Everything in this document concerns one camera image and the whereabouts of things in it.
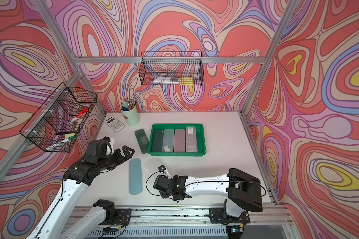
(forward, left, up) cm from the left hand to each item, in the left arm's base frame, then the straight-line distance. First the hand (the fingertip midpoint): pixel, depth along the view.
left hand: (130, 154), depth 74 cm
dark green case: (+21, +1, -19) cm, 28 cm away
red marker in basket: (+18, +26, +12) cm, 33 cm away
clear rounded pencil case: (+3, -9, -18) cm, 20 cm away
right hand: (-11, -19, -18) cm, 28 cm away
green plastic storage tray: (+14, -39, -18) cm, 45 cm away
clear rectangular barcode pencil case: (+16, -32, -16) cm, 40 cm away
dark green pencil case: (+17, -10, -18) cm, 27 cm away
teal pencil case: (-4, +1, -20) cm, 20 cm away
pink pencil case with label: (+21, -25, -19) cm, 38 cm away
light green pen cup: (+36, +9, -10) cm, 38 cm away
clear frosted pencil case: (+19, -17, -19) cm, 32 cm away
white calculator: (+36, +25, -18) cm, 47 cm away
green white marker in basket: (+4, +29, +7) cm, 30 cm away
